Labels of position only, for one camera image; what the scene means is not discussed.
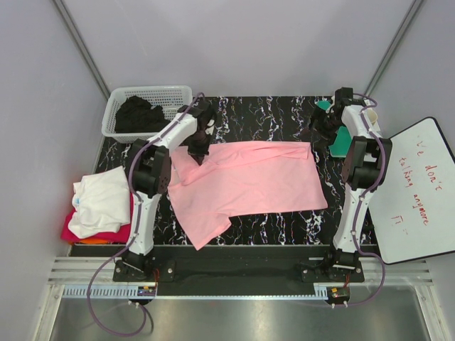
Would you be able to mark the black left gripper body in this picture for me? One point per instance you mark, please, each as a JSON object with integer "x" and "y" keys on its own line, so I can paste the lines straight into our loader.
{"x": 200, "y": 143}

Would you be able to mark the white plastic basket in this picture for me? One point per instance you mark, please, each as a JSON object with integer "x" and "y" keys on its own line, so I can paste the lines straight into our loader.
{"x": 170, "y": 97}

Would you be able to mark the magenta folded t shirt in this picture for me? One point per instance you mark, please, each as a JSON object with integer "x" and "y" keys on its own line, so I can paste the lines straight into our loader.
{"x": 124, "y": 231}

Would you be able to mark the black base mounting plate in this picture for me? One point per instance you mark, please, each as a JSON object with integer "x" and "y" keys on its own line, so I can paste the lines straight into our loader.
{"x": 296, "y": 262}

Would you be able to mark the white slotted cable duct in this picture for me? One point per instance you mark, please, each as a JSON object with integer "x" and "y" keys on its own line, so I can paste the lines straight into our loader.
{"x": 139, "y": 292}

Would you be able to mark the green cutting mat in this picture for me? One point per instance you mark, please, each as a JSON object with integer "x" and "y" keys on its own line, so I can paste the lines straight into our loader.
{"x": 341, "y": 144}

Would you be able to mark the white whiteboard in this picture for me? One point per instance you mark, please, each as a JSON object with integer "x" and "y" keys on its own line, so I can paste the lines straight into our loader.
{"x": 413, "y": 210}

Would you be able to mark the orange folded t shirt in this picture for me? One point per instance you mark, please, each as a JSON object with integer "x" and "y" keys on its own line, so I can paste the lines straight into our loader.
{"x": 92, "y": 241}

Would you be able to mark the white folded t shirt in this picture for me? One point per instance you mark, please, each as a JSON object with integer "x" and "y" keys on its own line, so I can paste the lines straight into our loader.
{"x": 108, "y": 183}

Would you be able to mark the pink t shirt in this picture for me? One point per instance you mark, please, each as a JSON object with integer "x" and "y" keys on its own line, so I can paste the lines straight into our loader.
{"x": 242, "y": 178}

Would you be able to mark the yellow mug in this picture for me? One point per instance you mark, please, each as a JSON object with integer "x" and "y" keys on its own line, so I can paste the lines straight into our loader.
{"x": 372, "y": 116}

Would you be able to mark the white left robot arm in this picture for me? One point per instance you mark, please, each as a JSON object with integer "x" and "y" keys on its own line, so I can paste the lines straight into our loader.
{"x": 149, "y": 174}

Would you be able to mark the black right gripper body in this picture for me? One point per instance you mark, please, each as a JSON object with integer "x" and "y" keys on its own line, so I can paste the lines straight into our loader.
{"x": 327, "y": 126}

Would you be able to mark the black t shirt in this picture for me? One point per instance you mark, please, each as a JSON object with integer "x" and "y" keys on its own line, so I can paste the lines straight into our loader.
{"x": 137, "y": 115}

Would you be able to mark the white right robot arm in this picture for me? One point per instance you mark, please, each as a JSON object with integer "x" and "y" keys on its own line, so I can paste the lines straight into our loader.
{"x": 363, "y": 172}

